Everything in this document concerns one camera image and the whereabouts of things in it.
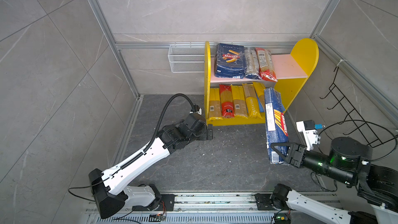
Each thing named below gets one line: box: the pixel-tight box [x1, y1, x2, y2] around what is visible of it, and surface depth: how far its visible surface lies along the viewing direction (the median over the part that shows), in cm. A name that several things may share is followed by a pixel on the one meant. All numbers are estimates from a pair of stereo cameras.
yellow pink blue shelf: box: [204, 38, 319, 127], surface depth 77 cm
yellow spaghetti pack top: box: [208, 87, 223, 122], surface depth 92 cm
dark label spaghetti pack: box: [244, 47, 263, 80], surface depth 75 cm
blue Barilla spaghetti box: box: [263, 87, 290, 165], surface depth 52 cm
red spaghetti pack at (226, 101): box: [219, 84, 235, 119], surface depth 97 cm
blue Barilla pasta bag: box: [214, 43, 248, 79], surface depth 73 cm
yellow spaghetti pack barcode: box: [230, 84, 249, 119], surface depth 97 cm
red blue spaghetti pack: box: [255, 47, 278, 83], surface depth 74 cm
